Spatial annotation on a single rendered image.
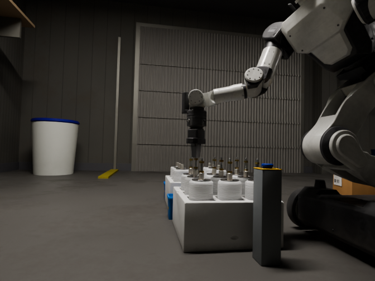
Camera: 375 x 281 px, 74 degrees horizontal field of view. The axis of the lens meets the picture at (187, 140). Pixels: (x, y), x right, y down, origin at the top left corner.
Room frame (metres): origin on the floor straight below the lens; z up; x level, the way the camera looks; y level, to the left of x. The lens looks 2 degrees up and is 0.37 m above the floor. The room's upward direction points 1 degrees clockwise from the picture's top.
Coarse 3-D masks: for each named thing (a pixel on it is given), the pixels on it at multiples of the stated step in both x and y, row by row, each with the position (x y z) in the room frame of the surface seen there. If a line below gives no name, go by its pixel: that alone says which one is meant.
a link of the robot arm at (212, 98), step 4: (208, 92) 1.14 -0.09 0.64; (212, 92) 1.12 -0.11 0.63; (216, 92) 1.08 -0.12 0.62; (204, 96) 1.15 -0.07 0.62; (208, 96) 1.15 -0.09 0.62; (212, 96) 1.13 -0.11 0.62; (216, 96) 1.07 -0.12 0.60; (208, 100) 1.15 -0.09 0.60; (212, 100) 1.13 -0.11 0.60; (216, 100) 1.08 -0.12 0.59; (208, 104) 1.15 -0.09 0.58; (212, 104) 1.13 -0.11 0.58; (216, 104) 1.13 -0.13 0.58
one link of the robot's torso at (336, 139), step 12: (336, 132) 0.88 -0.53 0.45; (348, 132) 0.88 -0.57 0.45; (336, 144) 0.87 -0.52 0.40; (348, 144) 0.87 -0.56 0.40; (336, 156) 0.87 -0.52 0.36; (348, 156) 0.87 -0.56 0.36; (360, 156) 0.88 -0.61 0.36; (372, 156) 0.94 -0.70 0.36; (324, 168) 1.05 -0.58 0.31; (336, 168) 0.97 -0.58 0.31; (348, 168) 0.92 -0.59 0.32; (360, 168) 0.89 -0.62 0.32; (372, 168) 0.92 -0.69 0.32; (348, 180) 1.04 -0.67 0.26; (360, 180) 1.04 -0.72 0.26; (372, 180) 0.94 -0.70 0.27
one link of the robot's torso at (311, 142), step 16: (368, 80) 0.91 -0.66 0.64; (336, 96) 1.02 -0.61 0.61; (352, 96) 0.92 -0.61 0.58; (368, 96) 0.92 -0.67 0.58; (336, 112) 1.02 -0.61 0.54; (352, 112) 0.93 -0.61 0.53; (368, 112) 0.94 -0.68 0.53; (320, 128) 0.95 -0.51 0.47; (336, 128) 0.90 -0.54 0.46; (352, 128) 0.93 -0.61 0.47; (304, 144) 1.00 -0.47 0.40; (320, 144) 0.90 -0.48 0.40; (320, 160) 0.94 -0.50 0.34; (336, 160) 0.89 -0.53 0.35
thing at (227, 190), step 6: (222, 186) 0.99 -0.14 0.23; (228, 186) 0.97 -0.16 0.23; (234, 186) 0.97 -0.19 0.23; (240, 186) 0.99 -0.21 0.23; (222, 192) 0.98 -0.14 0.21; (228, 192) 0.97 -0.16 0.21; (234, 192) 0.97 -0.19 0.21; (240, 192) 0.99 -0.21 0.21; (222, 198) 0.98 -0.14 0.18; (228, 198) 0.97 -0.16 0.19; (234, 198) 0.97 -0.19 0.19; (240, 198) 0.99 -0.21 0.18
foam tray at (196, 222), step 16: (176, 192) 1.15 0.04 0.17; (176, 208) 1.14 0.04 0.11; (192, 208) 0.92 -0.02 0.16; (208, 208) 0.93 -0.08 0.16; (224, 208) 0.94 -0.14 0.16; (240, 208) 0.95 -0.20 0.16; (176, 224) 1.12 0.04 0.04; (192, 224) 0.92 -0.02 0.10; (208, 224) 0.93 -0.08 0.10; (224, 224) 0.94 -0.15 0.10; (240, 224) 0.95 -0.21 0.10; (192, 240) 0.92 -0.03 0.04; (208, 240) 0.93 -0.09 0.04; (224, 240) 0.94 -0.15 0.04; (240, 240) 0.95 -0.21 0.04
